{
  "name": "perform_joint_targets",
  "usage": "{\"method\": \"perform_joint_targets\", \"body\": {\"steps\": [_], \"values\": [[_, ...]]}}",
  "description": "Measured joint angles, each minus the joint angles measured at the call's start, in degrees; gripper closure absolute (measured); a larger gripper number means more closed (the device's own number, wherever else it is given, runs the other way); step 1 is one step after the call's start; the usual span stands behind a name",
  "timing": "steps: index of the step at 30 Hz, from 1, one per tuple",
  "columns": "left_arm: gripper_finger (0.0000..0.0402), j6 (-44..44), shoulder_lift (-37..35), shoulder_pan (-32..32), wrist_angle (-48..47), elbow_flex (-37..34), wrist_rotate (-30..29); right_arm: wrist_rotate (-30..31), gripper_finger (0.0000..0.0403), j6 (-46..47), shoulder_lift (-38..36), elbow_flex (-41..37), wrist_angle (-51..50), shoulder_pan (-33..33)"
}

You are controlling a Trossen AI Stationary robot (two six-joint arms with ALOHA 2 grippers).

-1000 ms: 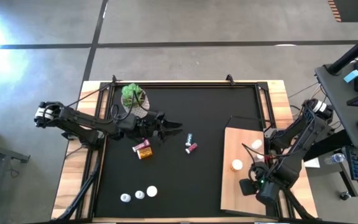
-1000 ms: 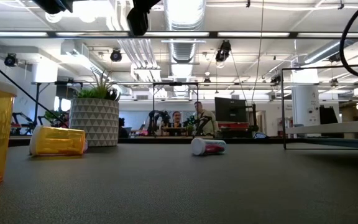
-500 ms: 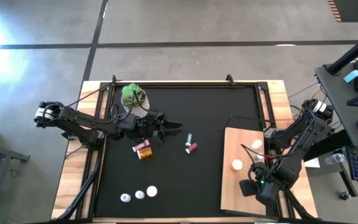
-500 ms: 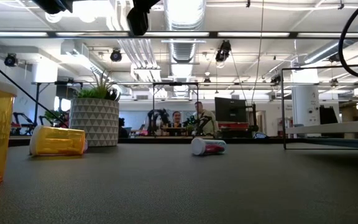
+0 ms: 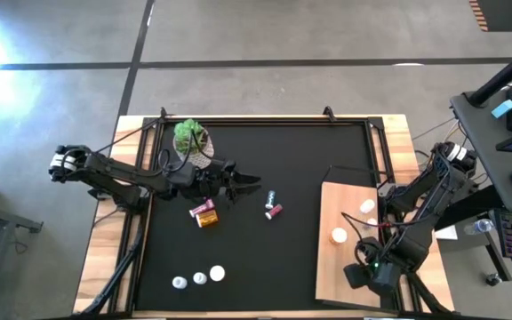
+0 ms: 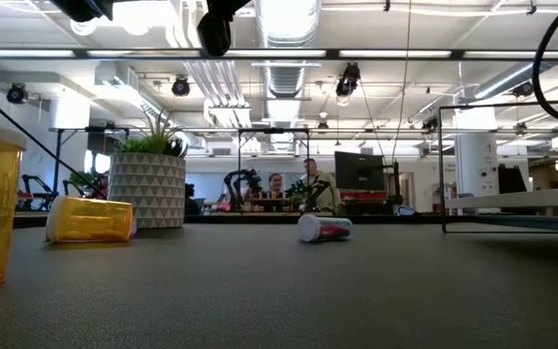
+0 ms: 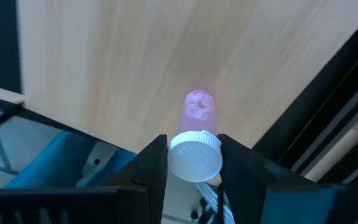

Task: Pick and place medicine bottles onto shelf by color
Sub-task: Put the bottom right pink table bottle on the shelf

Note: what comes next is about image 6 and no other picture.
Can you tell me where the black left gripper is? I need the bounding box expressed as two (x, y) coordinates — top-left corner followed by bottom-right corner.
(48, 0), (252, 58)

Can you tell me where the black workstation frame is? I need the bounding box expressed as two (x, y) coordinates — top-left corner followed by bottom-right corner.
(48, 124), (133, 195)
(236, 127), (311, 193)

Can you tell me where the black table mat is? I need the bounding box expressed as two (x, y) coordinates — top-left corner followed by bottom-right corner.
(0, 221), (558, 349)

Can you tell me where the silver ceiling air duct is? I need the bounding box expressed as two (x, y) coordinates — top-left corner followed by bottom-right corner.
(254, 0), (324, 101)

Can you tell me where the black computer monitor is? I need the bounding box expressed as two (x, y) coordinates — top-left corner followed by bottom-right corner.
(334, 150), (386, 191)
(497, 164), (528, 198)

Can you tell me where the small green potted plant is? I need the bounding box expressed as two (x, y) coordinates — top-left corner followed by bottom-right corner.
(69, 170), (95, 196)

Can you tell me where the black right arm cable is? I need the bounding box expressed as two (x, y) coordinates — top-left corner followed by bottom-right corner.
(533, 0), (558, 120)

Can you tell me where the succulent in patterned white pot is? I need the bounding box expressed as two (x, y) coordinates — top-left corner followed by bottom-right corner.
(108, 109), (188, 230)

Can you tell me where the thin black cable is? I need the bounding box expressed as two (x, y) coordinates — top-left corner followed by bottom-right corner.
(0, 79), (109, 200)

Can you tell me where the black bar with light strips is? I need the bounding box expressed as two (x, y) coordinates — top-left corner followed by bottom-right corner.
(0, 47), (558, 62)

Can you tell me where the person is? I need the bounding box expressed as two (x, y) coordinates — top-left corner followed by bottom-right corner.
(266, 173), (286, 200)
(301, 158), (342, 213)

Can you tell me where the small bottle with red pills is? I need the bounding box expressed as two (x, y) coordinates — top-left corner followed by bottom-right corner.
(296, 213), (355, 243)

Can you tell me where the black aluminium table frame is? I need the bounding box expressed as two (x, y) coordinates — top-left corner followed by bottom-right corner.
(12, 211), (443, 226)

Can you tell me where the red workbench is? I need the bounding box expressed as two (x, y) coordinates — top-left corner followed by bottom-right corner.
(339, 190), (388, 203)

